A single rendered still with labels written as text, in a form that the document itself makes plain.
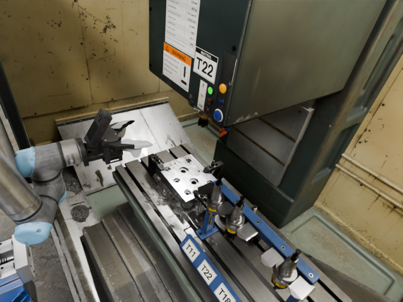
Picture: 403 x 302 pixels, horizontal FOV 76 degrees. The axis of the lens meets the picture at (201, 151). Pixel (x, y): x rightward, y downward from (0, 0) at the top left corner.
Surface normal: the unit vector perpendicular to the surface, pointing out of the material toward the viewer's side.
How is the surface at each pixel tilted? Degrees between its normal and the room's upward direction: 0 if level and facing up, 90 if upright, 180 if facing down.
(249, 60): 90
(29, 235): 90
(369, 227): 90
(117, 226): 8
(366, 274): 0
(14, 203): 84
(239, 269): 0
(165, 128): 24
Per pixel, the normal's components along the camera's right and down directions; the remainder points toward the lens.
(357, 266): 0.12, -0.79
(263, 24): 0.59, 0.55
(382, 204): -0.80, 0.29
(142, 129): 0.35, -0.49
